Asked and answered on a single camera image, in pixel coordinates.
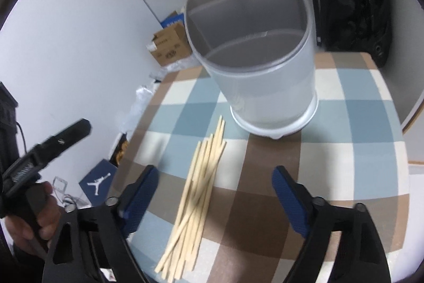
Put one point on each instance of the person's left hand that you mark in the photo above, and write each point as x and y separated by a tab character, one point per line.
49	216

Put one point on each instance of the blue shoe box white figure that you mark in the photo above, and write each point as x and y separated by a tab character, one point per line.
97	183

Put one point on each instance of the bunch of wooden chopsticks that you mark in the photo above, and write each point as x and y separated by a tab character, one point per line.
195	196

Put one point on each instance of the checked blue brown tablecloth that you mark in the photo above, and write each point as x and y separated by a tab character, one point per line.
347	137

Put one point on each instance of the brown cardboard box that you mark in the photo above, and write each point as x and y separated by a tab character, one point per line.
170	44

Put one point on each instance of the blue cardboard box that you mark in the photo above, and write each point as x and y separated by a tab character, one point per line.
174	19

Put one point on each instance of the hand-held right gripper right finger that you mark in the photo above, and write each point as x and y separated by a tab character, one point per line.
291	200

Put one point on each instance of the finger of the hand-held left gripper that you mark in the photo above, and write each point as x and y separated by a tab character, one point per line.
66	137

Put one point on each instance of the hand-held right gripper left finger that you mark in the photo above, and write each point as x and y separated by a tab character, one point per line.
139	203

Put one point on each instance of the grey plastic utensil holder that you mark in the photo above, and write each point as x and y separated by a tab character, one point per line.
265	87

